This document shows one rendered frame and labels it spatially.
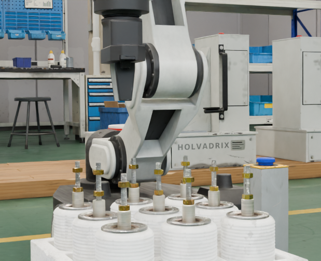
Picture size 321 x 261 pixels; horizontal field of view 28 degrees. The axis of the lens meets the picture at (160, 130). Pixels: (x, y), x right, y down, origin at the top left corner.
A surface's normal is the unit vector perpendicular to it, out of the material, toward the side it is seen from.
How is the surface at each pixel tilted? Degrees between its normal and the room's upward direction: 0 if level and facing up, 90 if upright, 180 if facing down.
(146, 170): 130
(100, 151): 90
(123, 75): 90
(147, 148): 54
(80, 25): 90
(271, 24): 90
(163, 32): 72
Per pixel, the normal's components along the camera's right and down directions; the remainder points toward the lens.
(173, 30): 0.37, -0.26
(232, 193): 0.27, -0.67
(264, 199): 0.43, 0.04
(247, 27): -0.92, 0.03
